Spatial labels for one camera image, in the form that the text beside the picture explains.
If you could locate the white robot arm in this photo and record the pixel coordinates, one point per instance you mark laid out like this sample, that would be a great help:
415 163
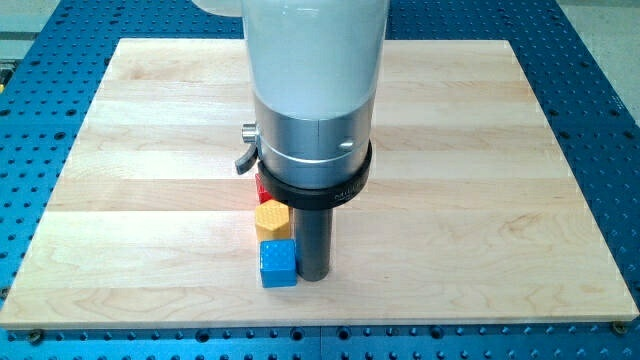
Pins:
314 67

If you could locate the yellow hexagon block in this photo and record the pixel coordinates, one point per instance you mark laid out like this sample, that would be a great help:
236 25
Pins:
272 221

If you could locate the blue perforated metal table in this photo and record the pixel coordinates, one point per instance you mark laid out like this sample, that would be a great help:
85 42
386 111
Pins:
51 90

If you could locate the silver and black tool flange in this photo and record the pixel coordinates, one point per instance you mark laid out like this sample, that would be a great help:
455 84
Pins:
309 164

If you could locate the light wooden board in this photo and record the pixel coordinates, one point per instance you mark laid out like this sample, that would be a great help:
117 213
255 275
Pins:
471 213

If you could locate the red block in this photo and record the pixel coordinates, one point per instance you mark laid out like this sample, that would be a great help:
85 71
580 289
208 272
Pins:
262 194

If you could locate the blue cube block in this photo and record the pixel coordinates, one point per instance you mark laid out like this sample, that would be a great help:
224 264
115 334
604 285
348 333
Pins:
278 263

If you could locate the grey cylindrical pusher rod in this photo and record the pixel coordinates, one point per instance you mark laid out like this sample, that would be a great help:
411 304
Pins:
312 233

